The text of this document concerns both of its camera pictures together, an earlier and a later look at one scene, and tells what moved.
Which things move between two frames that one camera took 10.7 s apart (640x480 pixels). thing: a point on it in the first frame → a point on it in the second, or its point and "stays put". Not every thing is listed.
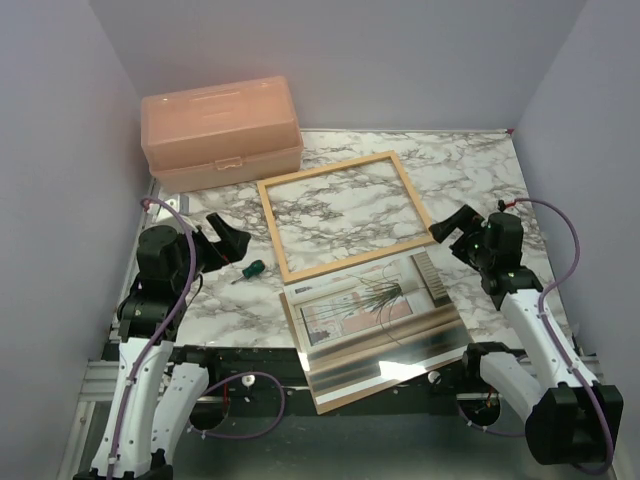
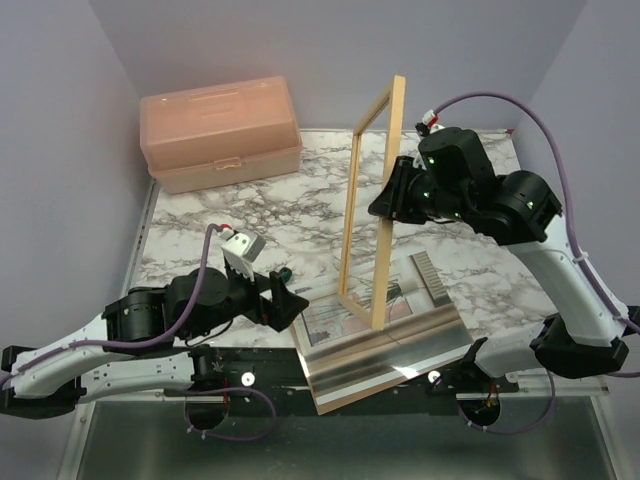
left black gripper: (233, 243) → (285, 305)
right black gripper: (465, 218) → (392, 200)
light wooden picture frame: (367, 160) → (383, 228)
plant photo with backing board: (376, 325) stays put
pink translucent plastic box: (220, 134) stays put
